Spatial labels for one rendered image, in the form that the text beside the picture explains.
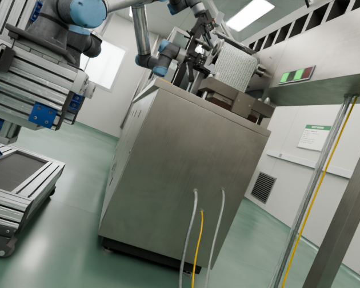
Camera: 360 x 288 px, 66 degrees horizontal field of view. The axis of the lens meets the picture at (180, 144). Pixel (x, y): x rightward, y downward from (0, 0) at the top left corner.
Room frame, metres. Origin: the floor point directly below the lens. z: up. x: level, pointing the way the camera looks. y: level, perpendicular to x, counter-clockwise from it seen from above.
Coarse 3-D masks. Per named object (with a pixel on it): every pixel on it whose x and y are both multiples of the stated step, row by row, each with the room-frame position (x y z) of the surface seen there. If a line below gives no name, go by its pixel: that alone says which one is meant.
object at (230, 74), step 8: (216, 64) 1.63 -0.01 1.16; (224, 64) 1.64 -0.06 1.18; (232, 64) 1.65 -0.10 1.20; (216, 72) 1.63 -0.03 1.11; (224, 72) 1.64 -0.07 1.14; (232, 72) 1.65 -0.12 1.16; (240, 72) 1.66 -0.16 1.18; (248, 72) 1.67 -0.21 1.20; (224, 80) 1.65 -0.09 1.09; (232, 80) 1.66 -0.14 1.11; (240, 80) 1.67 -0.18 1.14; (248, 80) 1.68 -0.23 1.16; (240, 88) 1.67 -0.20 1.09
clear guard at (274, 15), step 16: (224, 0) 2.33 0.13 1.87; (240, 0) 2.14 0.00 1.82; (256, 0) 1.98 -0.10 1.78; (272, 0) 1.85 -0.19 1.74; (288, 0) 1.73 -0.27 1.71; (304, 0) 1.62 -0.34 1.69; (224, 16) 2.48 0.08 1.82; (240, 16) 2.27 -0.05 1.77; (256, 16) 2.09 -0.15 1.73; (272, 16) 1.94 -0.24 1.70; (240, 32) 2.41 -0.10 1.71; (256, 32) 2.21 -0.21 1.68
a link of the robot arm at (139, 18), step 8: (136, 8) 1.41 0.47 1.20; (144, 8) 1.43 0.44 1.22; (136, 16) 1.44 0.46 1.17; (144, 16) 1.45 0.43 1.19; (136, 24) 1.47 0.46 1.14; (144, 24) 1.47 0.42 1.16; (136, 32) 1.49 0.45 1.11; (144, 32) 1.49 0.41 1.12; (136, 40) 1.53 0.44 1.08; (144, 40) 1.52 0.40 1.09; (144, 48) 1.54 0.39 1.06; (136, 56) 1.62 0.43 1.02; (144, 56) 1.57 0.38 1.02; (152, 56) 1.58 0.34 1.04; (144, 64) 1.59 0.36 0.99
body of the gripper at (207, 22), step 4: (200, 12) 1.63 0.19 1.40; (204, 12) 1.63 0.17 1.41; (208, 12) 1.65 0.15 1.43; (196, 16) 1.65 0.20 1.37; (200, 16) 1.65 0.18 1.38; (204, 16) 1.65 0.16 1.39; (208, 16) 1.66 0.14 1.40; (204, 20) 1.66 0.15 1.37; (208, 20) 1.64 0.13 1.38; (212, 20) 1.65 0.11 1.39; (200, 24) 1.65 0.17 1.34; (204, 24) 1.64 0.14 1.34; (208, 24) 1.65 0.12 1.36; (212, 24) 1.65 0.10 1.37; (200, 28) 1.68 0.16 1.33; (204, 28) 1.64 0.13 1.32; (208, 28) 1.66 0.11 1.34; (212, 28) 1.66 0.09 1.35; (204, 32) 1.66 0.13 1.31
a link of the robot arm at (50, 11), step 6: (48, 0) 1.07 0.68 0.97; (54, 0) 1.06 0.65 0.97; (42, 6) 1.09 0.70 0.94; (48, 6) 1.07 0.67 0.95; (54, 6) 1.06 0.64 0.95; (42, 12) 1.08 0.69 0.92; (48, 12) 1.07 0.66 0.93; (54, 12) 1.07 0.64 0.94; (60, 18) 1.08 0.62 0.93; (66, 24) 1.12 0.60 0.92
